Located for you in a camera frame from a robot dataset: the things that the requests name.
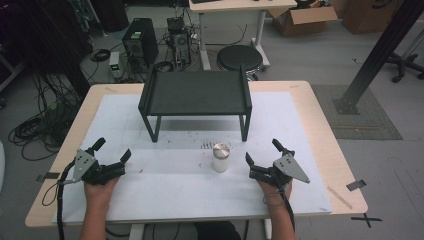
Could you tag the black round stool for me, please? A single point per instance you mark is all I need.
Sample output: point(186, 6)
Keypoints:
point(239, 58)

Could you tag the person's left hand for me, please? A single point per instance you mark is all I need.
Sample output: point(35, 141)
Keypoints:
point(99, 191)

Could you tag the person's dark clothing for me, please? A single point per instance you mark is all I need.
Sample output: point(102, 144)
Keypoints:
point(216, 230)

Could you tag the black metal shelf rack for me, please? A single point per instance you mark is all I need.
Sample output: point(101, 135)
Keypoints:
point(196, 94)

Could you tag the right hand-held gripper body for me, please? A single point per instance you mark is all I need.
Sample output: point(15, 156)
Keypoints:
point(279, 170)

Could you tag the closed cardboard box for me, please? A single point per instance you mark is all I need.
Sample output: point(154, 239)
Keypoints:
point(370, 15)

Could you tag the black computer tower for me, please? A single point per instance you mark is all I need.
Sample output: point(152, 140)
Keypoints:
point(140, 43)

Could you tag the person's right hand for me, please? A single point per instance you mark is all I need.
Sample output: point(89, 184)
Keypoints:
point(276, 192)

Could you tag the grey floor mat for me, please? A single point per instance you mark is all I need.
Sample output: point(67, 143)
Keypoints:
point(356, 111)

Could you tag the black metal post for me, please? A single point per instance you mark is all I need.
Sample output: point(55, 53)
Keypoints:
point(376, 56)

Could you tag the small white device green light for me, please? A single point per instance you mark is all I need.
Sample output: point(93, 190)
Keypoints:
point(115, 65)

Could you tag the open cardboard box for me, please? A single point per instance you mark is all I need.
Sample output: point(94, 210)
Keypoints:
point(301, 19)

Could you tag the black curtain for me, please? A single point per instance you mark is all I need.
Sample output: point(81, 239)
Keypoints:
point(43, 40)

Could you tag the white-legged wooden table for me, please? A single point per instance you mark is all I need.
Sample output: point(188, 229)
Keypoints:
point(240, 20)

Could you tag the small metal cup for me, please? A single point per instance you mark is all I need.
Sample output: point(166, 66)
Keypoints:
point(221, 157)

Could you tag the black office chair base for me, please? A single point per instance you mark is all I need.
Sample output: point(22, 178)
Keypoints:
point(405, 65)

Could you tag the white table mat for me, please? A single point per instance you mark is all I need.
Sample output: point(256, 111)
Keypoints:
point(186, 186)

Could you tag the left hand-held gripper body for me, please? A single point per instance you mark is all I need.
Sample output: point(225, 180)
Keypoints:
point(89, 169)

